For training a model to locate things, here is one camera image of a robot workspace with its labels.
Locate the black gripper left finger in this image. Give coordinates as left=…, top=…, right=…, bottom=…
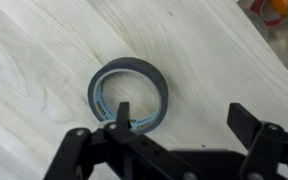
left=43, top=101, right=185, bottom=180

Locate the black masking tape roll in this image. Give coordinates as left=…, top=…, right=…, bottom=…
left=87, top=56, right=169, bottom=135

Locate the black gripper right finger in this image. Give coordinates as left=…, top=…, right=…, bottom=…
left=226, top=102, right=288, bottom=180

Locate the red tape roll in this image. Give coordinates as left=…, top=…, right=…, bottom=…
left=250, top=0, right=288, bottom=28

